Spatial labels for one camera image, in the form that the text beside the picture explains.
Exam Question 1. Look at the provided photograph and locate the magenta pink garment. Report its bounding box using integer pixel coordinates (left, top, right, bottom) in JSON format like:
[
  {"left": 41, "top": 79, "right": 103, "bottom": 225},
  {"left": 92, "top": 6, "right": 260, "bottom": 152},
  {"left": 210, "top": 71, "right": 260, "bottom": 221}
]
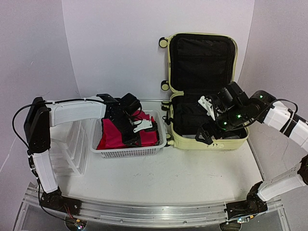
[{"left": 96, "top": 110, "right": 159, "bottom": 150}]

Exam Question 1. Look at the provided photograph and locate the pale yellow hard-shell suitcase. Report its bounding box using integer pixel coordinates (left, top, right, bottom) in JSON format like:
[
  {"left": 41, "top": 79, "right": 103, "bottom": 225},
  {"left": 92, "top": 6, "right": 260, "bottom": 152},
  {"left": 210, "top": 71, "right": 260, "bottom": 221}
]
[{"left": 158, "top": 33, "right": 249, "bottom": 150}]

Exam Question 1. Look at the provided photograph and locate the white plastic drawer organizer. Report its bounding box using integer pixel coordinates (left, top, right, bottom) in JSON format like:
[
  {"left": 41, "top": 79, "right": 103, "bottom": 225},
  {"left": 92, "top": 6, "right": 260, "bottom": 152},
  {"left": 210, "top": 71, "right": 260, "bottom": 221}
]
[{"left": 49, "top": 120, "right": 89, "bottom": 178}]

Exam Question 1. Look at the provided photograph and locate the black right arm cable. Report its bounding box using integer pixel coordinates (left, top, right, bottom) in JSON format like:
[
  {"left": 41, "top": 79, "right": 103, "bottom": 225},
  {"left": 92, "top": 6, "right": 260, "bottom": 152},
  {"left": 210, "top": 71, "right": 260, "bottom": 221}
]
[{"left": 243, "top": 101, "right": 299, "bottom": 128}]

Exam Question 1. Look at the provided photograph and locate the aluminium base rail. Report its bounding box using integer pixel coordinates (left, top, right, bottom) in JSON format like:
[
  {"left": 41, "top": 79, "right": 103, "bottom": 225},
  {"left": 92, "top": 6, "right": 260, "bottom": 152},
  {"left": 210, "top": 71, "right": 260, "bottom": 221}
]
[{"left": 23, "top": 182, "right": 284, "bottom": 226}]

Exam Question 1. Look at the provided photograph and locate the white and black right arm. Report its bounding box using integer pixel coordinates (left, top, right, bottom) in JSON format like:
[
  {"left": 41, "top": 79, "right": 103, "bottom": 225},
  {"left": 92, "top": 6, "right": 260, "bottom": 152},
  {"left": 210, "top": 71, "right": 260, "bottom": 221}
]
[{"left": 195, "top": 88, "right": 308, "bottom": 220}]

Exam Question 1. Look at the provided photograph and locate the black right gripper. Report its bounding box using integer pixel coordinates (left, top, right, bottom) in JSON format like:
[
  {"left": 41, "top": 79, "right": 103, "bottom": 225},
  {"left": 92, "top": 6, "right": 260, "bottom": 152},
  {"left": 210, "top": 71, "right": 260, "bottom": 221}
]
[{"left": 195, "top": 105, "right": 247, "bottom": 145}]

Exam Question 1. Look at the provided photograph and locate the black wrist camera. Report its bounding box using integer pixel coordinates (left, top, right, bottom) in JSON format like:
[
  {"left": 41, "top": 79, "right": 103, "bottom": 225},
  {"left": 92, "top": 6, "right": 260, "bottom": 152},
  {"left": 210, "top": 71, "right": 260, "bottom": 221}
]
[
  {"left": 216, "top": 81, "right": 250, "bottom": 109},
  {"left": 119, "top": 93, "right": 141, "bottom": 115}
]

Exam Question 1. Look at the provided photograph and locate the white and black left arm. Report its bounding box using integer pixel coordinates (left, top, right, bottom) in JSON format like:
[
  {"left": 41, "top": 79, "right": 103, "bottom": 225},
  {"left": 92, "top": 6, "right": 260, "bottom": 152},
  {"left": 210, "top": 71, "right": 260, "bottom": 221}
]
[{"left": 21, "top": 93, "right": 159, "bottom": 215}]

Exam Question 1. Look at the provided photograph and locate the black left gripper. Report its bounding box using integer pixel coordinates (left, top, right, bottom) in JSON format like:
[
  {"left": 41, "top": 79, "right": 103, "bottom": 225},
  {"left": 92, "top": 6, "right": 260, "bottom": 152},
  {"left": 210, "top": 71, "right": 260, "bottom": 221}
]
[{"left": 110, "top": 115, "right": 142, "bottom": 148}]

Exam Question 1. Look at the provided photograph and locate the white perforated plastic basket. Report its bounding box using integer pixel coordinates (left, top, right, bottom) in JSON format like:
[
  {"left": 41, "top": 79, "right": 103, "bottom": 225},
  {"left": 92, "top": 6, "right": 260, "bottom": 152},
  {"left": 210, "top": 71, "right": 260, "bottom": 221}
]
[{"left": 89, "top": 110, "right": 167, "bottom": 158}]

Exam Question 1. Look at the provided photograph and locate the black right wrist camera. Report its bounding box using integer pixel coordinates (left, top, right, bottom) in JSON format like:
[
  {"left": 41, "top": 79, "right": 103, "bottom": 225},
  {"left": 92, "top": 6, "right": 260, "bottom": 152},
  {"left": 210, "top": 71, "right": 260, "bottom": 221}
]
[{"left": 216, "top": 81, "right": 250, "bottom": 109}]

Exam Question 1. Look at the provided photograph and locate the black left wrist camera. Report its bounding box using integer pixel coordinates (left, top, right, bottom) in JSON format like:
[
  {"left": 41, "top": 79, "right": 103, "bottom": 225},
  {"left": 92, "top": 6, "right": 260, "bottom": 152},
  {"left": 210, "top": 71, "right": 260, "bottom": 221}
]
[{"left": 119, "top": 93, "right": 141, "bottom": 115}]

